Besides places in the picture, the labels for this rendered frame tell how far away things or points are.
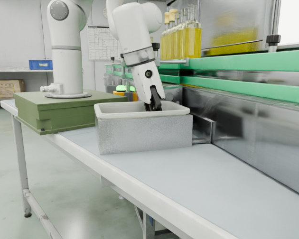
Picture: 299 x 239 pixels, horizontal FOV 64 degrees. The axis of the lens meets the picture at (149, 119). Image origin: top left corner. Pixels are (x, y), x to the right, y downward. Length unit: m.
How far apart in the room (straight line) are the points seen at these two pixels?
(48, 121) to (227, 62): 0.51
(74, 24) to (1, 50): 6.14
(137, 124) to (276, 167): 0.28
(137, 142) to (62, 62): 0.41
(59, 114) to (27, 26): 6.16
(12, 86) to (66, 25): 5.46
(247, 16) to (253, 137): 0.45
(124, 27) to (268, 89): 0.33
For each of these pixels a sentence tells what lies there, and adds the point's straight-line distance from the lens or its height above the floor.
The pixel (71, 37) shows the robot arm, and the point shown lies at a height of 1.03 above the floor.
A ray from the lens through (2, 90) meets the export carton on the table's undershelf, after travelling 6.32.
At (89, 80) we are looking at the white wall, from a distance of 6.69.
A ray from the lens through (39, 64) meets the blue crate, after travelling 6.12.
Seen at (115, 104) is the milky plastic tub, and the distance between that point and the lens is 0.68.
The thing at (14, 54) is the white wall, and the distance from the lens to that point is 6.87.
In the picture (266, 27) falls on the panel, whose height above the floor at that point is 1.04.
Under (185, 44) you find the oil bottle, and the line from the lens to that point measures 0.84.
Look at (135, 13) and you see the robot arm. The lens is 0.58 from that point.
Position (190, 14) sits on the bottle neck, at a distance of 0.87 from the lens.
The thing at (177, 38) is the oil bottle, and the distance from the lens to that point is 0.91.
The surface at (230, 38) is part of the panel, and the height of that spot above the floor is 1.03.
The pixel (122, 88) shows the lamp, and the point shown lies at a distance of 1.13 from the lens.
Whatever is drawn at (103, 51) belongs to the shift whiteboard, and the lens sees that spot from 6.70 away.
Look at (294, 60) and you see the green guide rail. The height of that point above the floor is 0.95.
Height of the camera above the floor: 0.94
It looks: 12 degrees down
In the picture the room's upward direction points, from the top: straight up
